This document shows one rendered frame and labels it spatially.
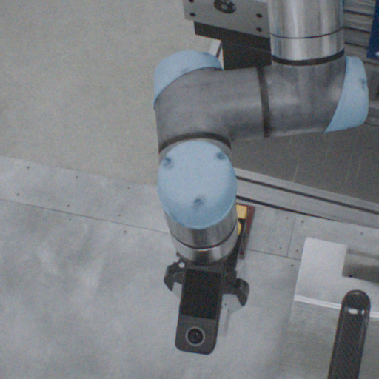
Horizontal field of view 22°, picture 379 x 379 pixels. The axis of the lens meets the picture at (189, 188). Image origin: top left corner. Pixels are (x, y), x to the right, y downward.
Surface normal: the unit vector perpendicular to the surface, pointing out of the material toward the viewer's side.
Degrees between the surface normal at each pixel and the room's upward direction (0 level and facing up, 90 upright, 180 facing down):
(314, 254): 0
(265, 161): 0
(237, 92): 10
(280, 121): 63
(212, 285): 29
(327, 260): 0
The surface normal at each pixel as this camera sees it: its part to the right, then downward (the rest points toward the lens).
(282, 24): -0.68, 0.37
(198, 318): -0.13, 0.07
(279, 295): -0.07, -0.42
